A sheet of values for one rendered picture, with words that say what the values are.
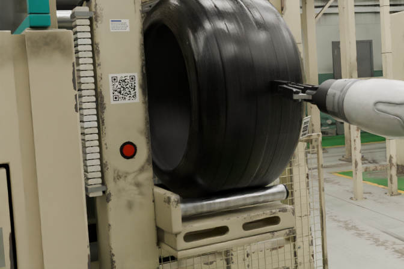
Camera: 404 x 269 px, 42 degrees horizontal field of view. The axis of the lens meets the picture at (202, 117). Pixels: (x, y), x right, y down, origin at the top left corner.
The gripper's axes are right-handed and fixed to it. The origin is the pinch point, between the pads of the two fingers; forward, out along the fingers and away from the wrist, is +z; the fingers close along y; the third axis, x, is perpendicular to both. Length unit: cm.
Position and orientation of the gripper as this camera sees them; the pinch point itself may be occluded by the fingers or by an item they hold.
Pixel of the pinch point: (284, 87)
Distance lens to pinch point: 127.3
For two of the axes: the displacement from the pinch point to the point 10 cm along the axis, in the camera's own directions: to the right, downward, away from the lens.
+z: -4.3, -1.6, 8.9
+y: -9.0, 0.8, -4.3
